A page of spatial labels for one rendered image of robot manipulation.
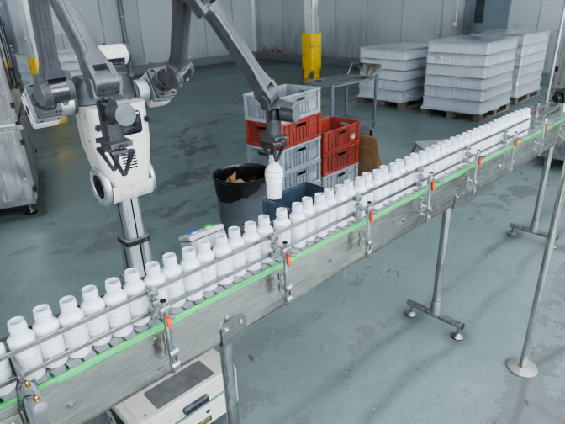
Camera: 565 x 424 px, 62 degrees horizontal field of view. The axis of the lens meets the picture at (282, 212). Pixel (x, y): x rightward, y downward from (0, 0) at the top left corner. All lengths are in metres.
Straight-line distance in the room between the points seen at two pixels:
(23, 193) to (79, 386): 3.83
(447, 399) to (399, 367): 0.29
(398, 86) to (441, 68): 0.92
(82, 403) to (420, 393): 1.72
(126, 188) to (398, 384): 1.66
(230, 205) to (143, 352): 2.23
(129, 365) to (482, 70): 7.13
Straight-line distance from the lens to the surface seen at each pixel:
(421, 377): 2.72
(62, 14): 1.44
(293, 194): 2.45
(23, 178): 5.05
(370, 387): 2.62
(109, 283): 1.35
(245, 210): 3.51
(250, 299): 1.60
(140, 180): 1.94
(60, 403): 1.39
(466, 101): 8.06
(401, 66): 8.68
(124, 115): 1.29
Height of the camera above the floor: 1.82
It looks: 24 degrees down
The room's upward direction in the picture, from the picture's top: 2 degrees counter-clockwise
